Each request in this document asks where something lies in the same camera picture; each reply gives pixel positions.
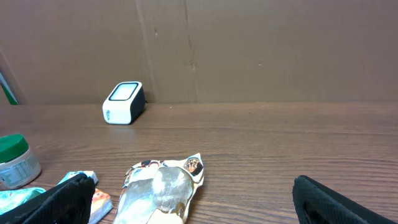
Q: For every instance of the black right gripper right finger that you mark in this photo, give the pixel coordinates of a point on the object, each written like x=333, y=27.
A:
x=317, y=204

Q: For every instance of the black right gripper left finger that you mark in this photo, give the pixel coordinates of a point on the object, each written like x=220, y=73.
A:
x=68, y=202

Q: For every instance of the orange Kleenex tissue pack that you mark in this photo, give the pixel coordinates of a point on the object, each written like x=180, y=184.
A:
x=101, y=205

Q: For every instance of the teal wet wipes pack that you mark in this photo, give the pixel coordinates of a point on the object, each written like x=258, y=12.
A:
x=10, y=199

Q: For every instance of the green lid jar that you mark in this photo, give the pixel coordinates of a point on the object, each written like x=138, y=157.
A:
x=19, y=165

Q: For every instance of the brown white snack pouch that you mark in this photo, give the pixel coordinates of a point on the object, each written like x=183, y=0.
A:
x=159, y=192

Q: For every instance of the white barcode scanner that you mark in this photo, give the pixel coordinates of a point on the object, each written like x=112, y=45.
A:
x=124, y=104

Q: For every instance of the green white striped object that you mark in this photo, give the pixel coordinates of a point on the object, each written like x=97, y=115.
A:
x=8, y=93

